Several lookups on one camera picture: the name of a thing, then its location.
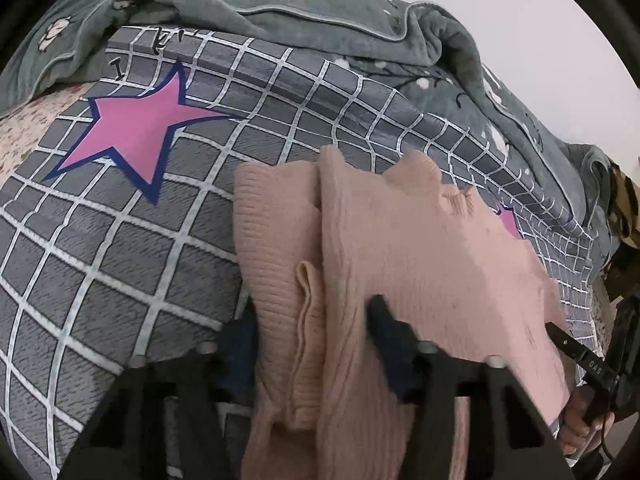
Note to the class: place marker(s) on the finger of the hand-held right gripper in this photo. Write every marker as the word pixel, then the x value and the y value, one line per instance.
pixel 582 357

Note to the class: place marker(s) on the grey-green flower quilt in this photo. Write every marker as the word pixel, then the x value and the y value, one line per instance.
pixel 310 25

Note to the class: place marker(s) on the grey checked star blanket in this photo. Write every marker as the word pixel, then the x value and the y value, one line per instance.
pixel 150 240

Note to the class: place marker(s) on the person's right hand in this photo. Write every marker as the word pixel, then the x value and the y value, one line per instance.
pixel 575 425

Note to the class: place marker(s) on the floral bed sheet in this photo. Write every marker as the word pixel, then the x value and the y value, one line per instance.
pixel 30 130

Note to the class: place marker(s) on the brown clothes pile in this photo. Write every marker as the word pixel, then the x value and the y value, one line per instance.
pixel 625 200

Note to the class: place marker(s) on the pink knit sweater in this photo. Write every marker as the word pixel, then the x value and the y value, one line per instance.
pixel 410 260

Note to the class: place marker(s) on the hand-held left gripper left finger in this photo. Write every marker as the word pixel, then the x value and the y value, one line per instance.
pixel 236 345

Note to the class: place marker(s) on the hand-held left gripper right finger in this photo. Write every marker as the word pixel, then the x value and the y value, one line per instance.
pixel 395 355

